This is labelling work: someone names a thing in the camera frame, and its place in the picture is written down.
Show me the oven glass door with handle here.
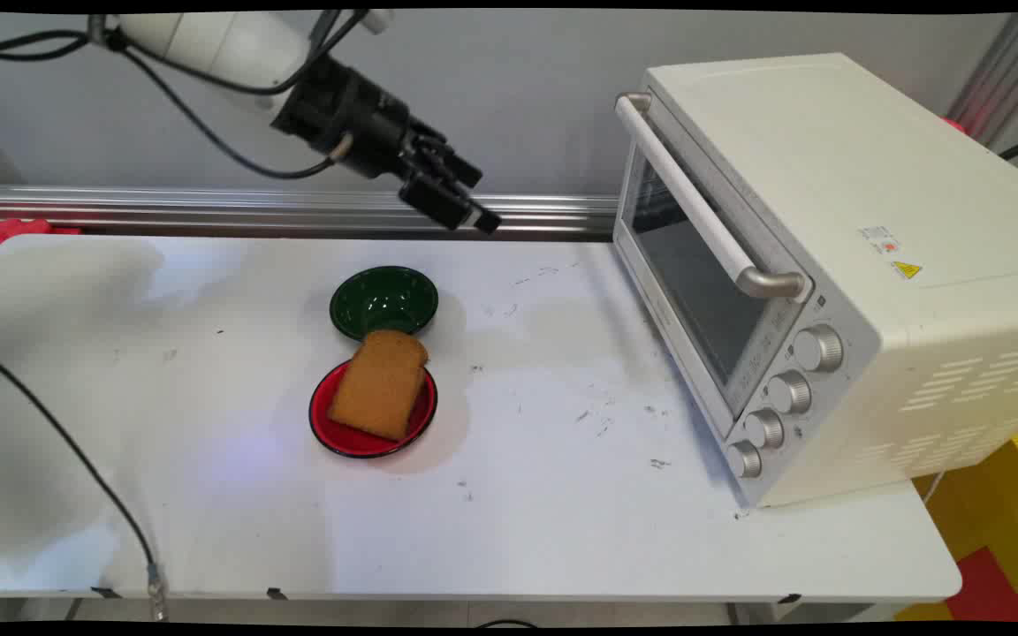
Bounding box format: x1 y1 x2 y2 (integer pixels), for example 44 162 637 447
612 90 816 443

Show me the red cloth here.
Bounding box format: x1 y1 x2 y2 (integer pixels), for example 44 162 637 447
0 218 82 271

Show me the green bowl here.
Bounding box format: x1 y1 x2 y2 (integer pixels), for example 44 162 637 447
329 266 439 343

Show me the cream toaster oven body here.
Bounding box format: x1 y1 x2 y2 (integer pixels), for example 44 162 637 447
612 53 1018 510

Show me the brown bread slice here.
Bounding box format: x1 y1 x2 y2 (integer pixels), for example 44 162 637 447
326 329 430 443

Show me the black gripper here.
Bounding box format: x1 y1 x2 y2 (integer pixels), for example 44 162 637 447
270 55 503 236

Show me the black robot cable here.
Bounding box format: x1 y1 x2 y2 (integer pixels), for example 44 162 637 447
103 31 355 180
0 29 112 62

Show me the aluminium rail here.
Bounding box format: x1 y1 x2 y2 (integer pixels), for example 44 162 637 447
0 183 621 242

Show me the white label sticker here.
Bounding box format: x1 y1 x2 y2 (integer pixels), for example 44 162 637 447
857 225 901 256

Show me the aluminium frame post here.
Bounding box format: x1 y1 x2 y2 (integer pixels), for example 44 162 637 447
946 11 1018 148

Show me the black cable with metal plug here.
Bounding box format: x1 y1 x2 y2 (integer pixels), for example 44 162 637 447
0 340 171 621

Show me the red plate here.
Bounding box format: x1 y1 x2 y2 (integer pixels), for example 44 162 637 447
308 359 438 459

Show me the silver oven knob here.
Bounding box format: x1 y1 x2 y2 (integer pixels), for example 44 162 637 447
767 370 814 416
726 439 764 481
743 407 786 451
794 324 845 373

